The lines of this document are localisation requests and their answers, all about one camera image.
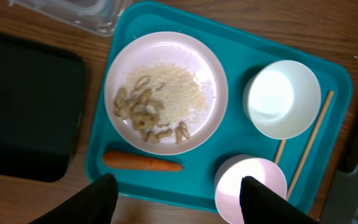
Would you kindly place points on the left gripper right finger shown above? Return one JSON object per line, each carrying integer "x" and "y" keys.
{"x": 260, "y": 205}

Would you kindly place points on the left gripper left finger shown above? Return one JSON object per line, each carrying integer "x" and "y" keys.
{"x": 96, "y": 203}

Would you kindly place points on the pink bowl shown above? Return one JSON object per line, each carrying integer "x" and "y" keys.
{"x": 228, "y": 178}

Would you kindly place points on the white bowl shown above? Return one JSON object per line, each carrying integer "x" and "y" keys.
{"x": 283, "y": 99}

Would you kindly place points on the white round plate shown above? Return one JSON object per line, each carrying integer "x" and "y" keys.
{"x": 185, "y": 52}

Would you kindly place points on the orange carrot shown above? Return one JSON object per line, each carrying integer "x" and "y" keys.
{"x": 128, "y": 161}

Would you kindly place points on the peanut shells pile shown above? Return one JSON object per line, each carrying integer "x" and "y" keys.
{"x": 138, "y": 106}

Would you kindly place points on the black tray bin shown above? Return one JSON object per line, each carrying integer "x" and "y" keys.
{"x": 42, "y": 96}

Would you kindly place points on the teal serving tray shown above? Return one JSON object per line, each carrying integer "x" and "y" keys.
{"x": 241, "y": 55}

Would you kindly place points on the clear plastic bin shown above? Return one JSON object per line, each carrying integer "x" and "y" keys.
{"x": 99, "y": 17}

